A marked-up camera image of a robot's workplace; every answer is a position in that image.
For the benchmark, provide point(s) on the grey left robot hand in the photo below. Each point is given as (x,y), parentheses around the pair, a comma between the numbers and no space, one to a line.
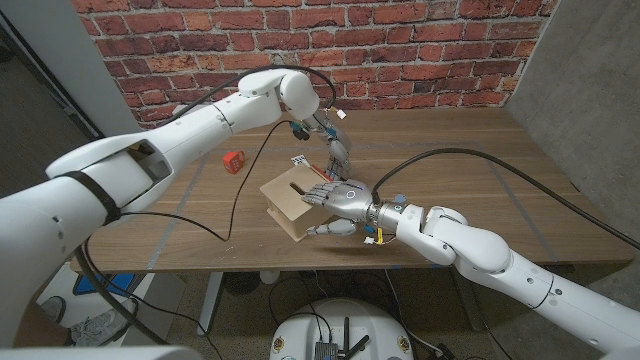
(337,145)

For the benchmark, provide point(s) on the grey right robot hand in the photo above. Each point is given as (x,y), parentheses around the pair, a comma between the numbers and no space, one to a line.
(347,200)

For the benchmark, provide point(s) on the wooden box with slot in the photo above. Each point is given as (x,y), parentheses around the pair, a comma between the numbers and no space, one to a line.
(285,205)

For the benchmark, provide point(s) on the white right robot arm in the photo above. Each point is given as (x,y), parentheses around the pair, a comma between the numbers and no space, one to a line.
(490,255)

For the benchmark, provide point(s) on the white robot base with antennas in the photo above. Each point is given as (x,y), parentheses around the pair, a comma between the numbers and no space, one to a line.
(295,330)

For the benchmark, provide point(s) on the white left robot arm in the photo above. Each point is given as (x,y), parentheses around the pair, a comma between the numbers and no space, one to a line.
(175,145)

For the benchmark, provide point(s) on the red lock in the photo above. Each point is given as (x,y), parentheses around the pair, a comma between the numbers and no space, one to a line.
(233,161)

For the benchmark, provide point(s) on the black and white tag card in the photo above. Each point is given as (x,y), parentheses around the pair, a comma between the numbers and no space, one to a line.
(299,160)

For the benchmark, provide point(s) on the black round floor device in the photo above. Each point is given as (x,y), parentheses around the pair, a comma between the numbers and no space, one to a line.
(241,282)

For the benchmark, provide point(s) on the white table leg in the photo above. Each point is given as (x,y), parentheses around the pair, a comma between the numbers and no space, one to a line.
(209,305)
(467,300)

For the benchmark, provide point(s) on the black power adapter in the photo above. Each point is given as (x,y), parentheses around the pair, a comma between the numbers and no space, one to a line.
(444,352)

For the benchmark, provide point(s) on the grey sneaker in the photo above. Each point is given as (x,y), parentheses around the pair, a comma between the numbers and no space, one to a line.
(52,307)
(100,327)

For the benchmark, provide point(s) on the white robot chest shell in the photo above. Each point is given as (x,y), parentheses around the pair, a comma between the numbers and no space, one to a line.
(100,354)

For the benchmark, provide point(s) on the person's bare leg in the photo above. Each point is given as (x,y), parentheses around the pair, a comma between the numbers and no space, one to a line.
(37,332)

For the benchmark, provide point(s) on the printed brick wall backdrop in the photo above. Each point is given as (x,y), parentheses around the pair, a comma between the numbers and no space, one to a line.
(425,50)

